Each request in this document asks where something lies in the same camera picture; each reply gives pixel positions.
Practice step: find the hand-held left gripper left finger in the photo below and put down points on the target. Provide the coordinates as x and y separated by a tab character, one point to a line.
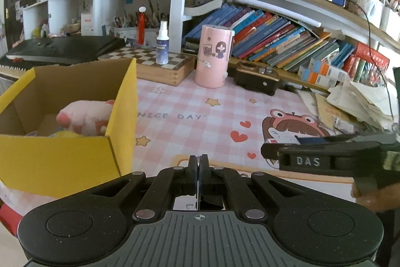
193	170

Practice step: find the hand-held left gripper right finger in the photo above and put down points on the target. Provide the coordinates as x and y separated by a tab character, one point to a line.
203	170

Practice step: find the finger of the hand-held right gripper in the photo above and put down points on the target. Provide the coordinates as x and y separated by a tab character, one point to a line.
272	149
309	140

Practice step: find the pink plush toy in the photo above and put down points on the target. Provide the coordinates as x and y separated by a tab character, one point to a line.
87	117

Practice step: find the yellow cardboard box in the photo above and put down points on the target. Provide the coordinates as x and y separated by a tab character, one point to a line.
62	160

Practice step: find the person's right hand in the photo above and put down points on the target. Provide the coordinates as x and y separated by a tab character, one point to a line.
368	199

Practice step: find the pile of papers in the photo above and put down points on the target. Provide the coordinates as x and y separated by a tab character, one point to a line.
353	104

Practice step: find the white blue orange carton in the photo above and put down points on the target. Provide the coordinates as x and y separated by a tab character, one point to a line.
328	68
312	76

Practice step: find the pink checked desk mat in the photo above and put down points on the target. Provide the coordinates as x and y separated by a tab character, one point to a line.
193	104

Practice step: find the brown retro radio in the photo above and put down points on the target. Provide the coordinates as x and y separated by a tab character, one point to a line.
256	79

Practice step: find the red flat box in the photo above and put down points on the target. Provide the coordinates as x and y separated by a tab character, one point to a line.
372	62

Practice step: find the pink cylindrical container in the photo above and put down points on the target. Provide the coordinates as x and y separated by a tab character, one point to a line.
212	66

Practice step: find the row of leaning books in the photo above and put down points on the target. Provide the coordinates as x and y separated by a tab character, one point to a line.
275	35

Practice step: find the wooden chessboard box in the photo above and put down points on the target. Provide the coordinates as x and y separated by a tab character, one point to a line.
140	56

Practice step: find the white spray bottle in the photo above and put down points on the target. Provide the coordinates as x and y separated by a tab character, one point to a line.
162	48

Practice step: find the yellow soft item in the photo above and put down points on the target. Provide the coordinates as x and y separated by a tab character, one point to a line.
65	134

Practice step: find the white pen holder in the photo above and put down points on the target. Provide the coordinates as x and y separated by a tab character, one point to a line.
151	35
125	31

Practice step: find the white paper bag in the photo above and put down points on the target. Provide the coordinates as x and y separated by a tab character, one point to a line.
379	12

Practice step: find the red hanging tassel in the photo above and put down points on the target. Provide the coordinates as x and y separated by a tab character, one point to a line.
142	26

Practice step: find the thick grey book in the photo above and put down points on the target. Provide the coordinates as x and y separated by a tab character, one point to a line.
206	5

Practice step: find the black electronic keyboard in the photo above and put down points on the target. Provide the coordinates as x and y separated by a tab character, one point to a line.
62	48

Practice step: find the white box with red label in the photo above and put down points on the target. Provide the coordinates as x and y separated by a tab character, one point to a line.
87	24

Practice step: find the red plastic item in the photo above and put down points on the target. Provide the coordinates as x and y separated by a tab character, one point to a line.
9	220

